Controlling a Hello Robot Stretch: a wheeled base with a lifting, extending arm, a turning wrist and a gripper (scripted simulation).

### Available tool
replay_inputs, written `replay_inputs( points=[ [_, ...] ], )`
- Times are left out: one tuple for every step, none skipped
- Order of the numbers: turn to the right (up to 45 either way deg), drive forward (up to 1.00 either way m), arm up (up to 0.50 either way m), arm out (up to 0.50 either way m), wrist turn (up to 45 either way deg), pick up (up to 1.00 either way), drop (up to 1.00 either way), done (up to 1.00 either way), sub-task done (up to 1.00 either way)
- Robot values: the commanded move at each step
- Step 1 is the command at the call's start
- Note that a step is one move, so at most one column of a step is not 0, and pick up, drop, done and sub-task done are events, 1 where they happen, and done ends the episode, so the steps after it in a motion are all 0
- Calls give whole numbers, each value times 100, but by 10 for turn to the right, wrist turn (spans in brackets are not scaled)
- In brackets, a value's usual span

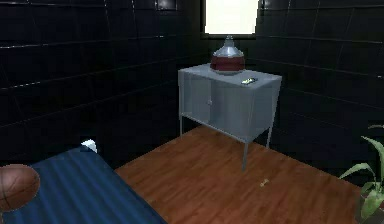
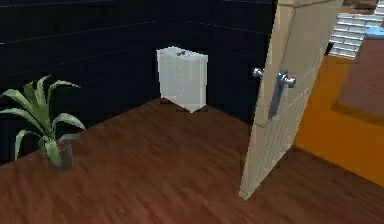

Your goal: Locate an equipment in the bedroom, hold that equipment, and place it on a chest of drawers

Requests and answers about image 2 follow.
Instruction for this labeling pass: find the beige room door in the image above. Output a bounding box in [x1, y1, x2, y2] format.
[238, 0, 344, 202]

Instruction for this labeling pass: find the green house plant in pot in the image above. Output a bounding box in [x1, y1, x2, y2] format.
[0, 75, 86, 172]

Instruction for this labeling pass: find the blue object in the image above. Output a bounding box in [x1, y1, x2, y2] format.
[364, 25, 384, 38]

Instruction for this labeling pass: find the silver door handle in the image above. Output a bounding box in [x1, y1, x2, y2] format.
[277, 70, 298, 90]
[251, 67, 266, 80]

